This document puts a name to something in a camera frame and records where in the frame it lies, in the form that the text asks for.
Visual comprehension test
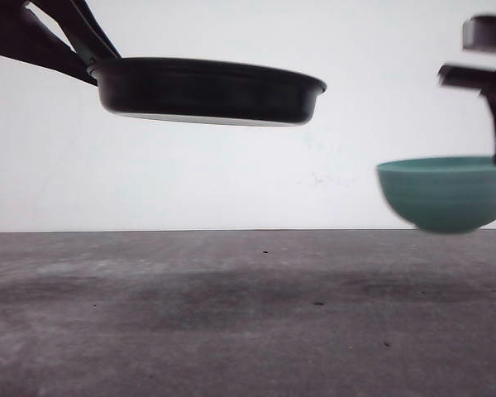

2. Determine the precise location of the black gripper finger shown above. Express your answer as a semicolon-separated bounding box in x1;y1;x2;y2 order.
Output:
0;1;97;86
33;0;121;66

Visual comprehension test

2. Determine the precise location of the black pan with mint handle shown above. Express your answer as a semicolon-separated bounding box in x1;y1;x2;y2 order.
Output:
88;57;327;127

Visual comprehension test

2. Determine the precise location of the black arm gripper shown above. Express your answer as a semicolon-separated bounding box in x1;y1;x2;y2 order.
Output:
438;15;496;164

